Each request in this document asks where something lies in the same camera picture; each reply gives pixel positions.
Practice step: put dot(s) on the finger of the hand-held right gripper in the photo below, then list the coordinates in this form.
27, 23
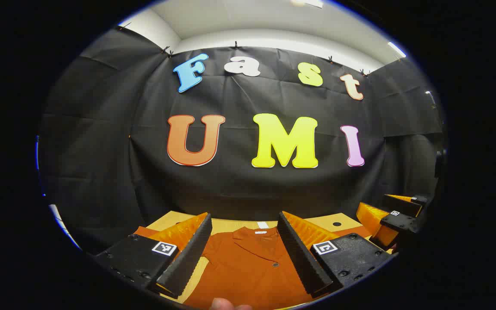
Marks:
401, 223
403, 206

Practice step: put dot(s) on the white tape strip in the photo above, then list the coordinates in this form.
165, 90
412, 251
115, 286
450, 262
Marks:
263, 224

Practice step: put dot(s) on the black backdrop cloth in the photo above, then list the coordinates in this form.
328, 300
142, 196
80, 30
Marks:
230, 185

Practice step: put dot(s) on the orange button shirt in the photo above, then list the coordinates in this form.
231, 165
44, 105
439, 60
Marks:
248, 267

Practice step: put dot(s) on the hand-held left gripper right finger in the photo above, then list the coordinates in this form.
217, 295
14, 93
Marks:
302, 258

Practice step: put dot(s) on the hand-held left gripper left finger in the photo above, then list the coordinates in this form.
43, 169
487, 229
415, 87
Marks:
192, 258

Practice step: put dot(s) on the white ceiling light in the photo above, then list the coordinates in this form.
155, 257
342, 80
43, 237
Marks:
397, 49

